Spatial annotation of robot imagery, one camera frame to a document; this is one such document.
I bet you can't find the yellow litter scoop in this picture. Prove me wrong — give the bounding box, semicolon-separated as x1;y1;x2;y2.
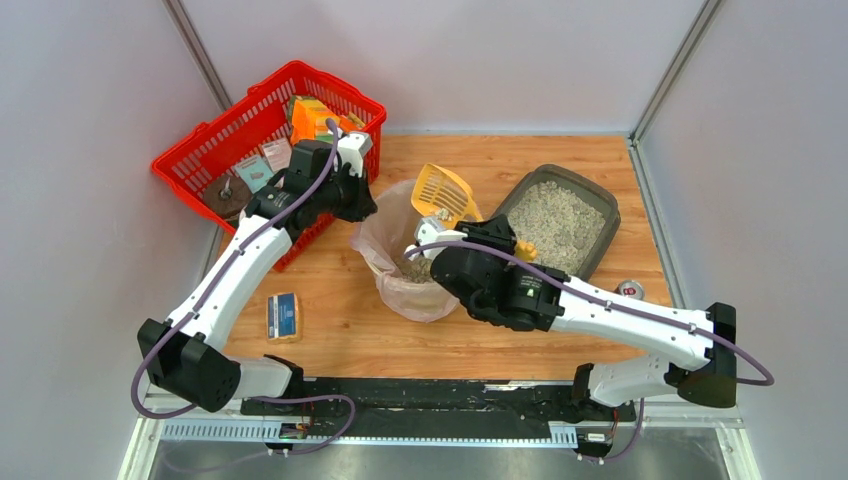
404;163;538;262

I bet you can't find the white bin with bag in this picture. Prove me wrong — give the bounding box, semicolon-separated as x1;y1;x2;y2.
350;179;459;323

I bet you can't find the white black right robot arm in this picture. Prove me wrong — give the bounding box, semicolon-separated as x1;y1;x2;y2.
415;215;737;408

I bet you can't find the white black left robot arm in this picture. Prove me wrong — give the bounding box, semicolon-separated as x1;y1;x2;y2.
132;132;377;412

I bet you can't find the grey litter box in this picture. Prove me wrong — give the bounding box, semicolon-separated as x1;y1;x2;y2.
493;164;621;281

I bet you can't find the teal small box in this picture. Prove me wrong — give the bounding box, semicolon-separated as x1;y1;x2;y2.
233;155;274;193

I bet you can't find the orange sponge stack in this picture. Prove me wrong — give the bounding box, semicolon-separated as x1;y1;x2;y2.
287;95;365;145

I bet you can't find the brown round disc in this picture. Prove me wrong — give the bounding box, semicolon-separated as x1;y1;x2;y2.
202;174;253;221

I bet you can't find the red shopping basket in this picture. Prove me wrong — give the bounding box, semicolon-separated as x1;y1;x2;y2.
151;60;387;233

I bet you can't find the blue yellow sponge pack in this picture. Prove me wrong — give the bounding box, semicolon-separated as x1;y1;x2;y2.
266;293;302;343

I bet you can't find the drink can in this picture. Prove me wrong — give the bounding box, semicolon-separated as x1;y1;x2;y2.
615;279;645;300

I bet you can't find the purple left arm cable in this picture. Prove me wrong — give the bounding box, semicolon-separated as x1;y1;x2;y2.
129;117;359;458

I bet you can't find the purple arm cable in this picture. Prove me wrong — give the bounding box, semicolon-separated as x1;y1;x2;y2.
129;117;359;458
404;240;776;388

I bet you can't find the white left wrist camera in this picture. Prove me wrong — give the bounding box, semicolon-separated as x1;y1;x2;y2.
337;131;373;177

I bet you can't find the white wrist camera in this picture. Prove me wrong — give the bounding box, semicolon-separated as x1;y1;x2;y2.
337;131;373;177
405;216;467;254

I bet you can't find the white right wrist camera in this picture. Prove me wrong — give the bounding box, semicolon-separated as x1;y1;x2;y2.
405;216;467;254

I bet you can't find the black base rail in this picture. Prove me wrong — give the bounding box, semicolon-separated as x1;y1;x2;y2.
240;377;637;440

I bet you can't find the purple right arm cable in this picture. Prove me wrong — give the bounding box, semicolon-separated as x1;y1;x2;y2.
404;240;776;388

